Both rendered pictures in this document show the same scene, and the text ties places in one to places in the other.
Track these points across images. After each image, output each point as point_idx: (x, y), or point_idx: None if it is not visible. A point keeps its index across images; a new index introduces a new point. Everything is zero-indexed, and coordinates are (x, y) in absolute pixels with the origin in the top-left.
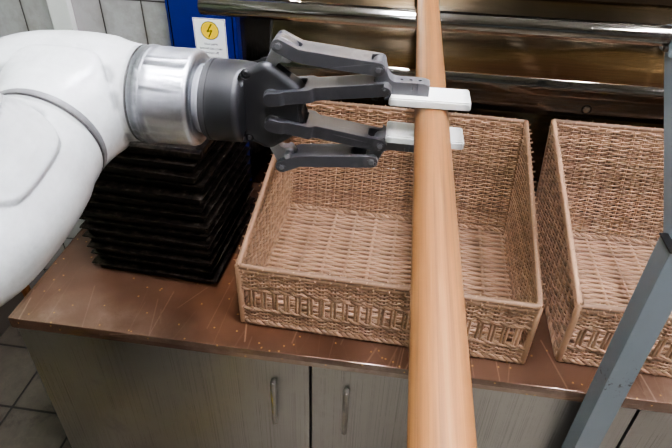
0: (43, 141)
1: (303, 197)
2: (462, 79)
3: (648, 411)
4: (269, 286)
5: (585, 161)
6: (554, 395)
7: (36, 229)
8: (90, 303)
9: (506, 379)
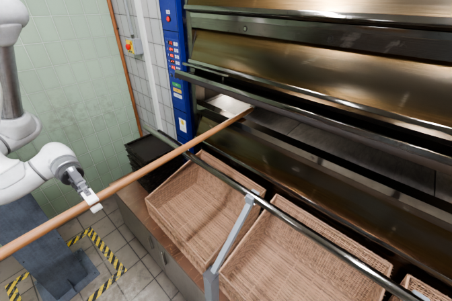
0: (17, 177)
1: (200, 181)
2: (243, 166)
3: None
4: (151, 209)
5: None
6: None
7: (7, 194)
8: (125, 189)
9: (196, 281)
